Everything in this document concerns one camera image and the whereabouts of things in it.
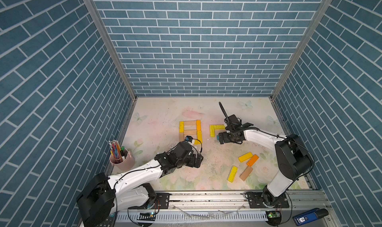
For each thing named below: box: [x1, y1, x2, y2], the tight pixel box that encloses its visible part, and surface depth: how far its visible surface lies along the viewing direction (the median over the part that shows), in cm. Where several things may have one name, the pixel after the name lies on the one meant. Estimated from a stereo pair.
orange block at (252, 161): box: [246, 154, 260, 167], surface depth 89 cm
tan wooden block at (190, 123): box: [184, 120, 197, 126], surface depth 107 cm
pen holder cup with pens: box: [108, 139, 135, 172], surface depth 80 cm
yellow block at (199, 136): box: [196, 130, 203, 144], surface depth 101 cm
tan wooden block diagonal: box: [184, 129, 197, 134], surface depth 101 cm
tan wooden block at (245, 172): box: [239, 165, 254, 182], surface depth 85 cm
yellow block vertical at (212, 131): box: [209, 124, 216, 138], surface depth 101 cm
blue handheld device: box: [292, 208, 330, 227], surface depth 68 cm
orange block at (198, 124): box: [195, 119, 202, 131], surface depth 106 cm
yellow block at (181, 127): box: [179, 121, 185, 133], surface depth 104 cm
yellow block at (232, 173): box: [227, 165, 239, 183], surface depth 84 cm
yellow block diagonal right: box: [237, 151, 254, 163], surface depth 91 cm
